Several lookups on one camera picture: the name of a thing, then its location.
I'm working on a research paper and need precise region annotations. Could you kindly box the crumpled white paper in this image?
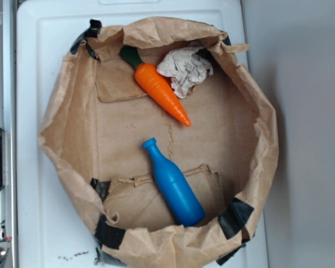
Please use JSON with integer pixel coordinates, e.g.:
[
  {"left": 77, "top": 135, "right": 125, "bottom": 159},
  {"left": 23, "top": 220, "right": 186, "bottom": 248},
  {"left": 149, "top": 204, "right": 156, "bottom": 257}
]
[{"left": 157, "top": 46, "right": 213, "bottom": 99}]

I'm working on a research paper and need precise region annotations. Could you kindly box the blue plastic bottle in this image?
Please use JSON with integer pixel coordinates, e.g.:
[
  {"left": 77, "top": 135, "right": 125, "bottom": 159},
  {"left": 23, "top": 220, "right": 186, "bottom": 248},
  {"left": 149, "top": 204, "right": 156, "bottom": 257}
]
[{"left": 142, "top": 138, "right": 205, "bottom": 227}]

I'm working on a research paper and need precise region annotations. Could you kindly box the orange toy carrot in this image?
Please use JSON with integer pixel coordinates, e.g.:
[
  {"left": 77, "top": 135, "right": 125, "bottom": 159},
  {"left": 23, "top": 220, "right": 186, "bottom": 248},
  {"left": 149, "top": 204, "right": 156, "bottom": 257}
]
[{"left": 119, "top": 45, "right": 191, "bottom": 127}]

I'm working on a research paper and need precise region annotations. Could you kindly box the white plastic tray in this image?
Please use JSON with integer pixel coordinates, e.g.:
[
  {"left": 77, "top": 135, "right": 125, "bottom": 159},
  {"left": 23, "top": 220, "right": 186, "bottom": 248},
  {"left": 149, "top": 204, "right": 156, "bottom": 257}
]
[{"left": 16, "top": 0, "right": 270, "bottom": 268}]

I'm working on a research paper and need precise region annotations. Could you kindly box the brown paper bag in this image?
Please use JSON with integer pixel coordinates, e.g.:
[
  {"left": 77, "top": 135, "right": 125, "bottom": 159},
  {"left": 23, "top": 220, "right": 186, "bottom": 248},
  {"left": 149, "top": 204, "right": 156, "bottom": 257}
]
[{"left": 39, "top": 17, "right": 279, "bottom": 267}]

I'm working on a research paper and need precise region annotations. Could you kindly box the aluminium frame rail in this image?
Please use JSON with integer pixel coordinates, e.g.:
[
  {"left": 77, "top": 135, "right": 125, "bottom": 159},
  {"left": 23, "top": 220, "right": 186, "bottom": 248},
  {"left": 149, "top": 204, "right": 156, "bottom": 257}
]
[{"left": 0, "top": 1, "right": 18, "bottom": 267}]

